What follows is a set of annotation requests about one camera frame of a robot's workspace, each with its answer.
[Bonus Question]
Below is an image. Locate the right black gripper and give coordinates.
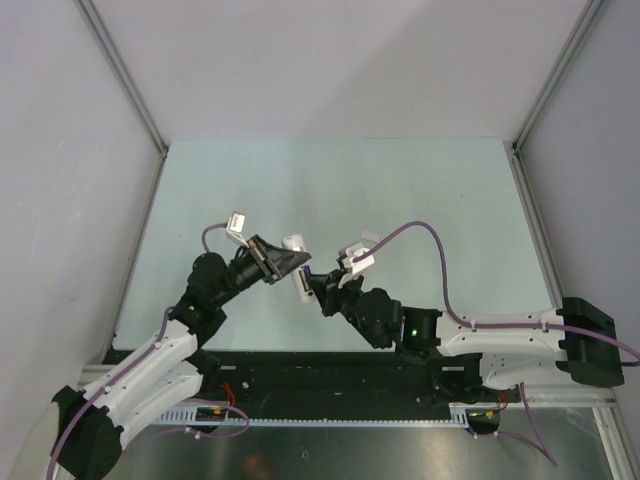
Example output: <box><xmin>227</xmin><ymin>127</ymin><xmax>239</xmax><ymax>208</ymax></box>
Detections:
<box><xmin>309</xmin><ymin>268</ymin><xmax>365</xmax><ymax>330</ymax></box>

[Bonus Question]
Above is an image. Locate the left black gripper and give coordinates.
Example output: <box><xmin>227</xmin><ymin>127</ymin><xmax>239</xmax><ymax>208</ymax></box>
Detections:
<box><xmin>212</xmin><ymin>234</ymin><xmax>310</xmax><ymax>307</ymax></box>

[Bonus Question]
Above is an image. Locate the white remote control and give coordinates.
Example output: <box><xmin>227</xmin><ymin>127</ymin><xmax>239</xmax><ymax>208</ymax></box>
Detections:
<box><xmin>281</xmin><ymin>234</ymin><xmax>315</xmax><ymax>303</ymax></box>

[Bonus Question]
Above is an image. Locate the white battery compartment cover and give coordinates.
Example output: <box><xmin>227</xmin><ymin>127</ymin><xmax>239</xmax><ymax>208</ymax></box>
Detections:
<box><xmin>361</xmin><ymin>230</ymin><xmax>383</xmax><ymax>243</ymax></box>

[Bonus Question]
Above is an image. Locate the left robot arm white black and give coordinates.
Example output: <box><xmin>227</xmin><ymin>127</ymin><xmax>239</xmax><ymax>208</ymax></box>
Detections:
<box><xmin>44</xmin><ymin>235</ymin><xmax>311</xmax><ymax>479</ymax></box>

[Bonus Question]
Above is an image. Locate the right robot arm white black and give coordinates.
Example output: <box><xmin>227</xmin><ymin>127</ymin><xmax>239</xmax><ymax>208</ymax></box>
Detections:
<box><xmin>304</xmin><ymin>270</ymin><xmax>624</xmax><ymax>401</ymax></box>

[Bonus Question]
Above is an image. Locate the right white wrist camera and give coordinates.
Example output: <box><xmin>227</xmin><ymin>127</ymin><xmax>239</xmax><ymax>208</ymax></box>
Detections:
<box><xmin>337</xmin><ymin>242</ymin><xmax>375</xmax><ymax>289</ymax></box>

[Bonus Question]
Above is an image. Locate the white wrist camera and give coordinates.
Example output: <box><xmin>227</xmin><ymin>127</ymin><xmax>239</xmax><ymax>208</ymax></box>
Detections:
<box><xmin>337</xmin><ymin>242</ymin><xmax>375</xmax><ymax>289</ymax></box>
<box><xmin>226</xmin><ymin>211</ymin><xmax>248</xmax><ymax>247</ymax></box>

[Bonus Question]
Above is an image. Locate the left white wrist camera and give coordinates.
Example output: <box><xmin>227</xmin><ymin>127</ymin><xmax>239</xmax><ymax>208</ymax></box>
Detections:
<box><xmin>226</xmin><ymin>211</ymin><xmax>248</xmax><ymax>247</ymax></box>

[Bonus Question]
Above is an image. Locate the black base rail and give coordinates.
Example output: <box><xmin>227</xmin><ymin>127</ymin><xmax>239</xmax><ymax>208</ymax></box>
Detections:
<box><xmin>99</xmin><ymin>349</ymin><xmax>531</xmax><ymax>421</ymax></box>

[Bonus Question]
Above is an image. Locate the grey slotted cable duct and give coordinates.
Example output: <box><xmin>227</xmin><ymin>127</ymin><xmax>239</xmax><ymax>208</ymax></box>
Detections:
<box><xmin>152</xmin><ymin>404</ymin><xmax>506</xmax><ymax>429</ymax></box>

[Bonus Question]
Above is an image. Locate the left aluminium frame post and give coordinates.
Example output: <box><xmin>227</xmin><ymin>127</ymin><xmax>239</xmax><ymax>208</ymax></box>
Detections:
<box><xmin>74</xmin><ymin>0</ymin><xmax>168</xmax><ymax>158</ymax></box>

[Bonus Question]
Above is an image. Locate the aluminium frame post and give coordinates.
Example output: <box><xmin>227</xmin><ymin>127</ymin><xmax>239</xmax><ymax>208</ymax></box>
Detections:
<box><xmin>511</xmin><ymin>0</ymin><xmax>610</xmax><ymax>154</ymax></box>
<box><xmin>74</xmin><ymin>0</ymin><xmax>168</xmax><ymax>158</ymax></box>

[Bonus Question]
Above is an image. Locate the right aluminium frame post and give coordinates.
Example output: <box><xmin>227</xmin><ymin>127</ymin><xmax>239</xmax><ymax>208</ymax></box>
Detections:
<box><xmin>511</xmin><ymin>0</ymin><xmax>610</xmax><ymax>154</ymax></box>

